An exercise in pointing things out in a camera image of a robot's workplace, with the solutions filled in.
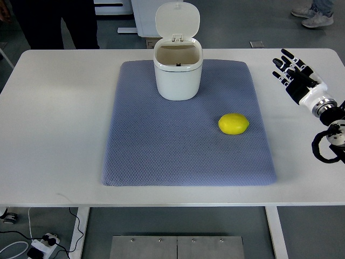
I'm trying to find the yellow lemon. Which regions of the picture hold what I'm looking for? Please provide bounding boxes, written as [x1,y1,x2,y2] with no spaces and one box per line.
[218,113,250,135]

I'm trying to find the caster wheel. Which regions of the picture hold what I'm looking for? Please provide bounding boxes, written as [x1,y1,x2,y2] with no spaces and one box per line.
[0,207,18,224]

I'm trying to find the cardboard box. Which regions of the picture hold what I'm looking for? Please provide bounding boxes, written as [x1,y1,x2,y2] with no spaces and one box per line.
[146,38,160,49]

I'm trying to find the white appliance with slot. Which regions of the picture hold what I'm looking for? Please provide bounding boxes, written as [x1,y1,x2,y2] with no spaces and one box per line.
[94,0,133,16]

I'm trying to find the blue-grey textured mat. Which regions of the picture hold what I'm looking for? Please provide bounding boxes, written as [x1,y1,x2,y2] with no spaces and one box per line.
[102,59,277,186]

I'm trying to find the person in black trousers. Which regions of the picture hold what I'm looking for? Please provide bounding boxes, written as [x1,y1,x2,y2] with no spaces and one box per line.
[10,1,100,50]

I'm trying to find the white cable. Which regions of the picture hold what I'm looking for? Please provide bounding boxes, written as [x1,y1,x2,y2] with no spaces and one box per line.
[0,207,44,259]

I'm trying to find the white left table leg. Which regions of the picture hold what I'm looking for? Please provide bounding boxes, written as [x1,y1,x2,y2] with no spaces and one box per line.
[69,207,90,259]

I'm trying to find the white trash bin with lid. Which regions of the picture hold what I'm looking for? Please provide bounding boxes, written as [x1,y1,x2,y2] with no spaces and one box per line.
[154,2,203,101]

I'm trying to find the black power cable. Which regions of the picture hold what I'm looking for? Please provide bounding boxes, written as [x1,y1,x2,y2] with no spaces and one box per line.
[0,207,85,259]

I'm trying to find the white cabinet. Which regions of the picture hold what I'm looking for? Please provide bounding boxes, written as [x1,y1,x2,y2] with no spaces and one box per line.
[117,0,171,38]

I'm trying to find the grey metal base plate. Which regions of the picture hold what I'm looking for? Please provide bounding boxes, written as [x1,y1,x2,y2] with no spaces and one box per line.
[110,236,245,258]

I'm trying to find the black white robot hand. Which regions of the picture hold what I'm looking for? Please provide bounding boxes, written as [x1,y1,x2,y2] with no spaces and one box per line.
[272,49,337,117]

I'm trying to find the grey floor socket plate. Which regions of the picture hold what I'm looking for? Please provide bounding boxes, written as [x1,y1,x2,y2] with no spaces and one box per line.
[249,40,265,49]

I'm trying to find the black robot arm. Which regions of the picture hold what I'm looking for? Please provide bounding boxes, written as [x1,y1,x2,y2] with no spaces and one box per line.
[312,102,344,163]

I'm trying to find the white power strip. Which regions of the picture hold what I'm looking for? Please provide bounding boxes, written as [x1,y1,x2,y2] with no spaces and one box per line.
[31,233,60,257]

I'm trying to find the white right table leg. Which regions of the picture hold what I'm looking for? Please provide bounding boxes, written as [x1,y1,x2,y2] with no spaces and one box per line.
[265,206,288,259]

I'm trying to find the grey sneaker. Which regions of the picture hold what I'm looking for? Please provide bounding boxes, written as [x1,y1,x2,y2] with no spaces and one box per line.
[291,0,335,29]

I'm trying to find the white table leg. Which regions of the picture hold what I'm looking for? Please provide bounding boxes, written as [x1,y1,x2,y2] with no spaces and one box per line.
[265,206,288,259]
[69,207,90,259]

